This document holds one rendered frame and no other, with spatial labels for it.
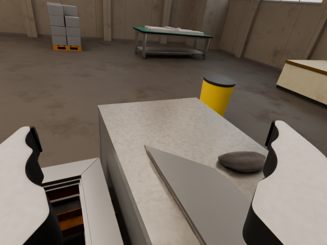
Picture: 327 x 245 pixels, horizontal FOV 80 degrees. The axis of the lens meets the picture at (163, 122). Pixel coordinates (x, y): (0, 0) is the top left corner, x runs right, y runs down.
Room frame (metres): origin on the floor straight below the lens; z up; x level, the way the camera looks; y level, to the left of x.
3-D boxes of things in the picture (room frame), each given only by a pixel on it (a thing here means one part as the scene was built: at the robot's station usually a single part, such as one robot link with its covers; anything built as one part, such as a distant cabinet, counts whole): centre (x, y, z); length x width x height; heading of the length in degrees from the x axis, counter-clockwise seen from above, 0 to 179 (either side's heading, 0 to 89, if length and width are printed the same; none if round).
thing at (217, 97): (2.80, -0.70, 0.36); 0.46 x 0.46 x 0.73
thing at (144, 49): (7.35, 0.08, 0.48); 2.67 x 1.03 x 0.97; 122
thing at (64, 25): (6.61, 3.52, 0.59); 1.19 x 0.80 x 1.19; 31
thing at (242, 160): (0.58, -0.32, 1.07); 0.20 x 0.10 x 0.03; 108
